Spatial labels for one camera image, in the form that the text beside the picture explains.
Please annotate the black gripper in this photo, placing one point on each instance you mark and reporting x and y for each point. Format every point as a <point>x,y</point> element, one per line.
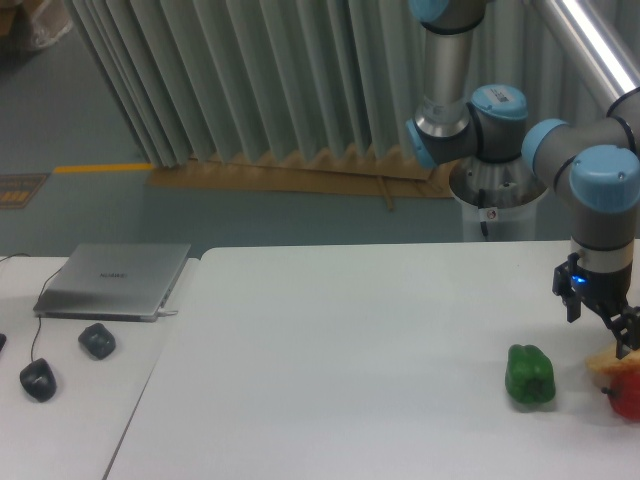
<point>600,281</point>

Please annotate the slice of bread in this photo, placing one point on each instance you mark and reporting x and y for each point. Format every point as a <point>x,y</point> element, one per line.
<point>604,366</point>

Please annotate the black computer mouse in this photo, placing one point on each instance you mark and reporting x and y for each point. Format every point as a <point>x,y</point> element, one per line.
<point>38,380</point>

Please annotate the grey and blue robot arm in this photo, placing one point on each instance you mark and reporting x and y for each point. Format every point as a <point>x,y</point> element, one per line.
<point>593,169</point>

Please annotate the red bell pepper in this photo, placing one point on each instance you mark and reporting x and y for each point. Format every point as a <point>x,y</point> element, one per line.
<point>623,394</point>

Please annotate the green bell pepper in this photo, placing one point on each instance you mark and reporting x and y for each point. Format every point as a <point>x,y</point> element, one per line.
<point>529,375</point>

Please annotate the brown cardboard sheet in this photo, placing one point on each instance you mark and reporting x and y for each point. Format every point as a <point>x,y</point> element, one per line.
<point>387,178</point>

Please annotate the white usb plug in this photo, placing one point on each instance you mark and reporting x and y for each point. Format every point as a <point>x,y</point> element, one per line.
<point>167,313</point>

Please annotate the grey-green pleated curtain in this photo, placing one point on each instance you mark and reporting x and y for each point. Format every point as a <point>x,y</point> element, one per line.
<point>283,82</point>

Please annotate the silver closed laptop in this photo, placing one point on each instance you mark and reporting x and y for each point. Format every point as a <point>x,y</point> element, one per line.
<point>117,282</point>

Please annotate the yellow floor tape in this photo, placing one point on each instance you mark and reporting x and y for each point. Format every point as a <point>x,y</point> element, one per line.
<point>102,168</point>

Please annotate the orange floor sign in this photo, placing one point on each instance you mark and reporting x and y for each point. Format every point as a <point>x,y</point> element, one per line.
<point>18,189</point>

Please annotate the clear plastic bag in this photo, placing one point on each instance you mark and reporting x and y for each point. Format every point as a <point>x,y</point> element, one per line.
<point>30,26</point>

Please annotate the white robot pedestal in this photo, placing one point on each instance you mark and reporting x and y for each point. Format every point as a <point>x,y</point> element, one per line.
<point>498,201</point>

